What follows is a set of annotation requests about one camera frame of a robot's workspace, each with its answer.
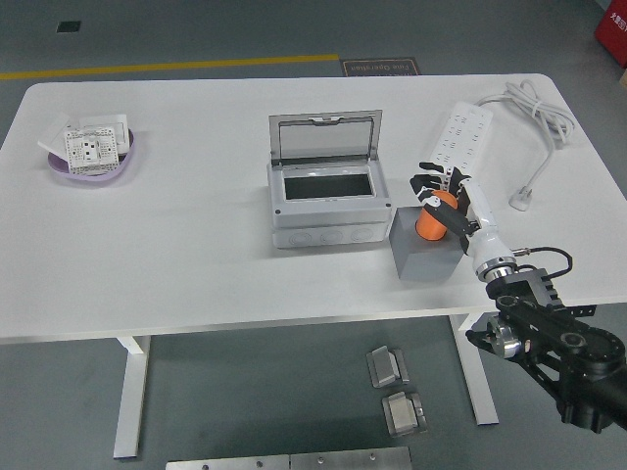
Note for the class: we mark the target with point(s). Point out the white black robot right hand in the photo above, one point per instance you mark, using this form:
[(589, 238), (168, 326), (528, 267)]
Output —
[(482, 215)]

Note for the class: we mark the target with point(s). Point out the orange cylinder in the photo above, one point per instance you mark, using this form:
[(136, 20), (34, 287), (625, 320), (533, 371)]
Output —
[(431, 227)]

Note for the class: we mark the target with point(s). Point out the grey electrical box clear lid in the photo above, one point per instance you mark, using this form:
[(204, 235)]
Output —
[(333, 210)]

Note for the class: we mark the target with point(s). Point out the grey cube with round hole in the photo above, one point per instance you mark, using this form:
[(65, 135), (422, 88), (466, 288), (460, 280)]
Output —
[(421, 264)]

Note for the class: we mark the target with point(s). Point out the red box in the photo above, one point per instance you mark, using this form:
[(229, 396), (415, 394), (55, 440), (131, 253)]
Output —
[(614, 34)]

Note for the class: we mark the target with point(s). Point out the white power strip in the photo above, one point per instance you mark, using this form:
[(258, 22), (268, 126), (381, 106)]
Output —
[(460, 127)]

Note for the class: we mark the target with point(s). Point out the black table control panel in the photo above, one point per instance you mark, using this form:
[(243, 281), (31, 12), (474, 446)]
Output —
[(585, 310)]

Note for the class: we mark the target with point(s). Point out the white table leg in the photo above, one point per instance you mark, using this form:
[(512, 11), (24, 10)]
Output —
[(131, 401), (477, 382)]

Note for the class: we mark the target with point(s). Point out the dark floor sign with lettering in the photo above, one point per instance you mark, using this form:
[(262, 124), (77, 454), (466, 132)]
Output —
[(379, 67)]

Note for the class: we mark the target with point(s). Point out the small metal block fixture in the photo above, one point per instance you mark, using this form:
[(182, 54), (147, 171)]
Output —
[(401, 416), (384, 367)]

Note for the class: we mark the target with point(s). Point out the tan cardboard piece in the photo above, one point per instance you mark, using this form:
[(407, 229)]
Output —
[(623, 79)]

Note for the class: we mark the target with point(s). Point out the flat metal plate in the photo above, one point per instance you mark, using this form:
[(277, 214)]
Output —
[(225, 463), (348, 460)]

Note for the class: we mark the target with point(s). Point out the yellow floor tape line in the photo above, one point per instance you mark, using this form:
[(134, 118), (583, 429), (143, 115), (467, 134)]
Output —
[(171, 65)]

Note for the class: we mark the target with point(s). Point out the purple plastic bowl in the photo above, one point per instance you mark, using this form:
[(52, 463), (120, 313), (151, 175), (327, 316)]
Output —
[(93, 178)]

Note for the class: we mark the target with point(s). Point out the white socket panel with holes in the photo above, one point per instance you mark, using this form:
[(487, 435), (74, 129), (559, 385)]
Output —
[(85, 147)]

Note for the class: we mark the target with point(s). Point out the white flat cover plate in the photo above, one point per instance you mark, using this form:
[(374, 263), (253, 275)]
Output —
[(51, 137)]

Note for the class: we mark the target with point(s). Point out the dark floor hatch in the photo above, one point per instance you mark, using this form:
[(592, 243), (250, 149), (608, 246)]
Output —
[(68, 27)]

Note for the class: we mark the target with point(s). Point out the white blank switch plate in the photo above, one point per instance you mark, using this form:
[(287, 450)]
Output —
[(105, 120)]

